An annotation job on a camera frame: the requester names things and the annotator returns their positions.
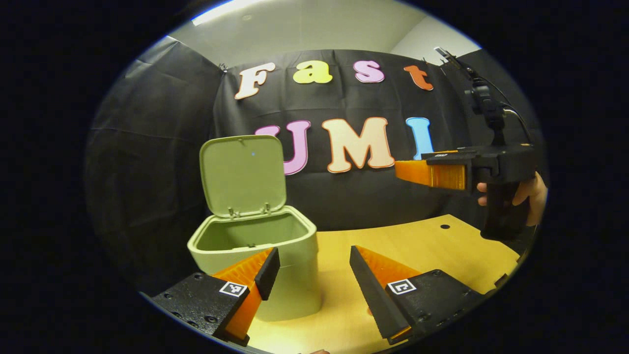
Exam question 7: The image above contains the black cable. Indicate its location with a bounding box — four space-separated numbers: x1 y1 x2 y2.
472 74 535 146

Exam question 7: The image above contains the wooden desktop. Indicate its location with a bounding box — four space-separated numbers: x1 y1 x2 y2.
246 214 521 354

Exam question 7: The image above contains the green desktop garbage bin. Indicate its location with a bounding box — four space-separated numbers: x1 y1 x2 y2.
187 135 322 323

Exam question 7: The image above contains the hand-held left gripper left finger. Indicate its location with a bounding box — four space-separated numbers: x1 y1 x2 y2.
150 247 281 347

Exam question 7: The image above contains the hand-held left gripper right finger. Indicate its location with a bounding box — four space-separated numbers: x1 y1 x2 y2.
349 245 485 345

